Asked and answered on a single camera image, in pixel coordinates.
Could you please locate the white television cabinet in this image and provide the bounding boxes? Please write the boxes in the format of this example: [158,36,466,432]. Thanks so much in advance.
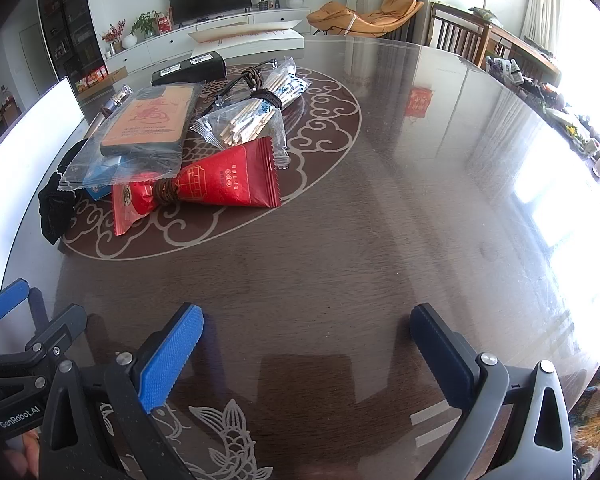
[102,7,314,77]

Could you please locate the dark display cabinet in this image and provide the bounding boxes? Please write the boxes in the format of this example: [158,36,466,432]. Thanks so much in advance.
[36,0,106,97]

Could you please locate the leafy green plant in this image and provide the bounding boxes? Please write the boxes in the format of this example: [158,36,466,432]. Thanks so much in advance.
[129,11,161,40]

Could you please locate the brown cord tie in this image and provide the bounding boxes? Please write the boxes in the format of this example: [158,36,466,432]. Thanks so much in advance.
[250,88,284,110]
[152,177,181,207]
[242,66,266,90]

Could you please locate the orange lounge chair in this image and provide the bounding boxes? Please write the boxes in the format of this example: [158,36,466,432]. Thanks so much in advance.
[307,0,425,40]

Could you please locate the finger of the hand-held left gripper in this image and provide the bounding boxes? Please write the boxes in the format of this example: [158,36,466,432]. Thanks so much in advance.
[25,302,87,361]
[0,282,51,333]

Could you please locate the blue packet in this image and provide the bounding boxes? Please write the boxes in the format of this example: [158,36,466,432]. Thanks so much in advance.
[81,156,127,200]

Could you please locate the clear bag of wooden sticks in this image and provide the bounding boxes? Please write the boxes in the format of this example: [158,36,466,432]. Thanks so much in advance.
[190,57,314,169]

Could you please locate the cream flat cardboard box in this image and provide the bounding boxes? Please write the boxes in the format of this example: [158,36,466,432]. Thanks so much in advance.
[187,19,306,57]

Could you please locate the person's left hand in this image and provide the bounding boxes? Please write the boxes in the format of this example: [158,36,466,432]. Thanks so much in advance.
[2,432,43,479]

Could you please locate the dark wooden chair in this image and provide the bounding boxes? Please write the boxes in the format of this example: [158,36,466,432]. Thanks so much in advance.
[429,2,496,69]

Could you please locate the small silver metal object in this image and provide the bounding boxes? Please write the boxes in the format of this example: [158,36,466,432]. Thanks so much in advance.
[99,86,132,115]

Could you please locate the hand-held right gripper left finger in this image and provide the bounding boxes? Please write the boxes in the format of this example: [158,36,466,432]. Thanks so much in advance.
[36,302,205,480]

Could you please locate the black box with white label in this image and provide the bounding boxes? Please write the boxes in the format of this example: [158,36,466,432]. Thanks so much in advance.
[151,51,227,86]

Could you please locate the white panel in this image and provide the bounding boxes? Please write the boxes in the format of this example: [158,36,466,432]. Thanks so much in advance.
[0,76,87,302]

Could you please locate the orange phone case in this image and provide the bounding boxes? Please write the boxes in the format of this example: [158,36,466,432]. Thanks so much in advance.
[57,82,204,194]

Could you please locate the black cloth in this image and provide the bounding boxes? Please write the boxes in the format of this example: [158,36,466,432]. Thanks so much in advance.
[37,140,89,246]

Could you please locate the cardboard box with colourful packs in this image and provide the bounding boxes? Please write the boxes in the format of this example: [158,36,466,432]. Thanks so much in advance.
[74,65,129,94]

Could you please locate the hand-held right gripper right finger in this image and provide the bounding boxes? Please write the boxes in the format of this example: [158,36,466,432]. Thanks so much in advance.
[410,302,577,480]

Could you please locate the patterned yellow cloth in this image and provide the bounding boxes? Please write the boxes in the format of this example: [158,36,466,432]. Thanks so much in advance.
[569,374,600,480]

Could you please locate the light curtain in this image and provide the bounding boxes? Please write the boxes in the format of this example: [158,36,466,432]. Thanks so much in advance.
[522,0,569,52]

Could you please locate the red snack packet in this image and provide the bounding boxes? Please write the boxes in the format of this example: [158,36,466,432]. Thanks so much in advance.
[111,136,284,239]

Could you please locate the red flowers in vase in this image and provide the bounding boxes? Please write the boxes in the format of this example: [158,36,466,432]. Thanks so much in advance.
[101,20,127,56]

